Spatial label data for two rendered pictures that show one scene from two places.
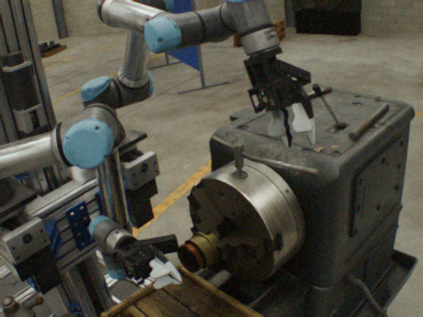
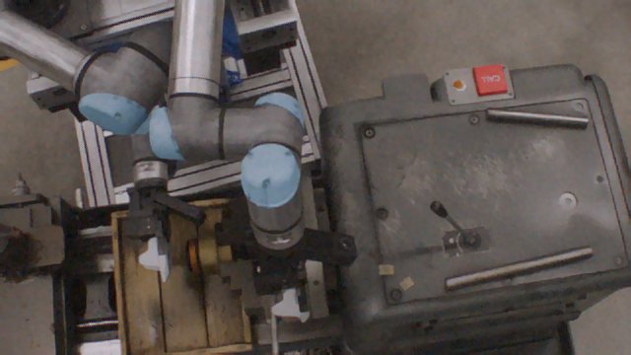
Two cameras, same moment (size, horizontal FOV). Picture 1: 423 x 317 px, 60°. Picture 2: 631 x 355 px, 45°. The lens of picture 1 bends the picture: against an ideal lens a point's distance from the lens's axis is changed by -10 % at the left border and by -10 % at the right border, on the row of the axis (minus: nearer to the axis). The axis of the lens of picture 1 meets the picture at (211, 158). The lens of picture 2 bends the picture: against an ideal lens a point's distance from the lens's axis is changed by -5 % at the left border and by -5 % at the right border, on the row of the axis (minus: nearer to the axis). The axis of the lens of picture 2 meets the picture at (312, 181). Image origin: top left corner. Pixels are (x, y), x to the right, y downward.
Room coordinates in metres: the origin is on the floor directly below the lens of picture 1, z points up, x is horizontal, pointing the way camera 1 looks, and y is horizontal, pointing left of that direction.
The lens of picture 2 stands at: (0.59, -0.38, 2.67)
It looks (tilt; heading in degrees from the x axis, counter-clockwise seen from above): 71 degrees down; 37
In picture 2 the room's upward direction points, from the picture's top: 5 degrees counter-clockwise
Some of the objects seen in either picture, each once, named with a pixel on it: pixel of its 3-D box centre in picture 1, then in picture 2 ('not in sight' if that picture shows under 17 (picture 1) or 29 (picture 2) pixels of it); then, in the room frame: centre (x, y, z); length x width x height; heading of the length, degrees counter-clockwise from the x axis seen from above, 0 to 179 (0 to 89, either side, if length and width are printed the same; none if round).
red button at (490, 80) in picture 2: not in sight; (489, 81); (1.35, -0.26, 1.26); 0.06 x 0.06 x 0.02; 40
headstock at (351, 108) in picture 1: (319, 168); (471, 212); (1.17, -0.35, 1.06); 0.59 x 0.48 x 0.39; 130
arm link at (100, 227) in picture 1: (107, 233); (148, 144); (0.92, 0.32, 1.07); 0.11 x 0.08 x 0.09; 40
